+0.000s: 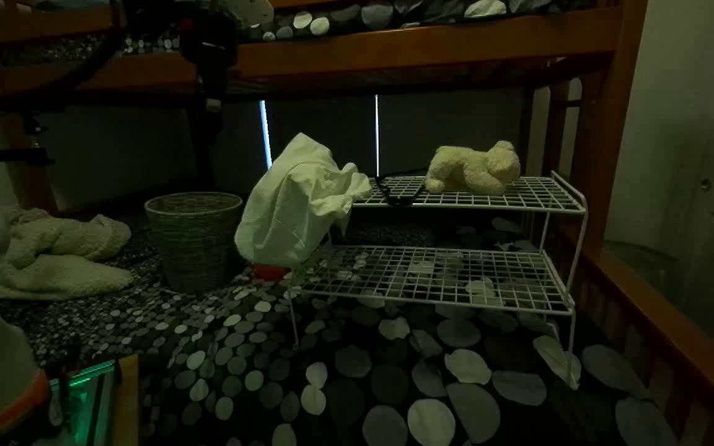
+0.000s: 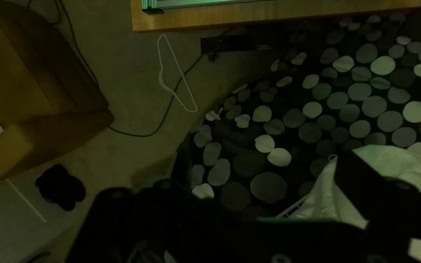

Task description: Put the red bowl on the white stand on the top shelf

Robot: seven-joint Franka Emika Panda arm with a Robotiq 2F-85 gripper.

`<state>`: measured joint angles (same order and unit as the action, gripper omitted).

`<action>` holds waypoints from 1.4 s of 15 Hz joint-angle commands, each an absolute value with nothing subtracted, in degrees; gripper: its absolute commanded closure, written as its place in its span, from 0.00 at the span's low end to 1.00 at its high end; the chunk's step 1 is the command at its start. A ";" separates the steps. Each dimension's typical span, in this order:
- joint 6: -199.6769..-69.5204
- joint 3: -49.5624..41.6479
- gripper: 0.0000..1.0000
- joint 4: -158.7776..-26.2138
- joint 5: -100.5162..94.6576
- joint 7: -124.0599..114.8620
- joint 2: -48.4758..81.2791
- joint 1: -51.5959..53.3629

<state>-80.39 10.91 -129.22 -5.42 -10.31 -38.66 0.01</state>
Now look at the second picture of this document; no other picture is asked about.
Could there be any black grey dotted bedspread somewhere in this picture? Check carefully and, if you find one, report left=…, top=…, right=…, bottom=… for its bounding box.
left=174, top=12, right=421, bottom=217

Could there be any black power strip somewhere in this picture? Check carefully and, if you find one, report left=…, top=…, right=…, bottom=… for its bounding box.
left=200, top=35, right=273, bottom=54

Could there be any white crumpled cloth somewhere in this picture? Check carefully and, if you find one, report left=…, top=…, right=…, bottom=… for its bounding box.
left=299, top=143, right=421, bottom=231

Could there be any black object on floor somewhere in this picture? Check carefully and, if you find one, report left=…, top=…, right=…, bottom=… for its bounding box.
left=35, top=164, right=86, bottom=212

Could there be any brown cardboard box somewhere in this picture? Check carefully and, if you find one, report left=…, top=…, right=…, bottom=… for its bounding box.
left=0, top=0, right=112, bottom=180

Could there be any black floor cable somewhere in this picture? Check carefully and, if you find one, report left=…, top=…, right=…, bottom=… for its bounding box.
left=27, top=0, right=235, bottom=139

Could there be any white wire shelf stand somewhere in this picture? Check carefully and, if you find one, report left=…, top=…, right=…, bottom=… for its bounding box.
left=277, top=202, right=313, bottom=219

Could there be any wooden bed frame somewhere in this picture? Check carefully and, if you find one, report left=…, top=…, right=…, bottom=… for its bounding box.
left=130, top=0, right=421, bottom=32

